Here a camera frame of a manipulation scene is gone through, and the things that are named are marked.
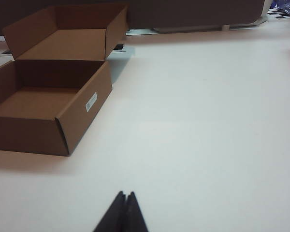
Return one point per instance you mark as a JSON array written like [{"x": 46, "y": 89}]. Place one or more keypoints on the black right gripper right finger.
[{"x": 134, "y": 217}]

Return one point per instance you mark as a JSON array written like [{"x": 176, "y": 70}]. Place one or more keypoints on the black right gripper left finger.
[{"x": 113, "y": 217}]

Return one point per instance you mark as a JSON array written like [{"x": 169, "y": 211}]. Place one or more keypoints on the brown cardboard box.
[{"x": 38, "y": 135}]

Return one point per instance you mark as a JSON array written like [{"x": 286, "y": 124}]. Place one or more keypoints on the white partition foot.
[{"x": 226, "y": 27}]

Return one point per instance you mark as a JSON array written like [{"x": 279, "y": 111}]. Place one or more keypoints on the grey desk partition screen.
[{"x": 195, "y": 12}]

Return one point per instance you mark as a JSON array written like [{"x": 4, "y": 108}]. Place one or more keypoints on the black white checkered board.
[{"x": 284, "y": 14}]

